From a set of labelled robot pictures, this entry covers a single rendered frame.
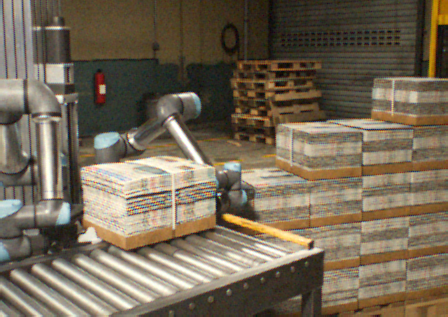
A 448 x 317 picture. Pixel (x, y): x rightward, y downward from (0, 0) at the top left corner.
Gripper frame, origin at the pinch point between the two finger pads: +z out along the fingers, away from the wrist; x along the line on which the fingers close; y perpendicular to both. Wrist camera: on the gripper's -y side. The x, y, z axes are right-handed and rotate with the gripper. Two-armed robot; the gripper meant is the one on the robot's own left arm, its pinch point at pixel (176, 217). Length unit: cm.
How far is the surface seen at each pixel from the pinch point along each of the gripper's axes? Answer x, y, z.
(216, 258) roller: 44.9, 0.2, 17.9
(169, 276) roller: 47, 0, 37
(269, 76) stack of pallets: -451, 27, -516
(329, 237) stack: 8, -25, -86
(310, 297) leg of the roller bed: 62, -14, -7
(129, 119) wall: -671, -50, -400
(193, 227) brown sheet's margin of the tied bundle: 23.0, 3.3, 9.5
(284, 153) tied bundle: -22, 13, -86
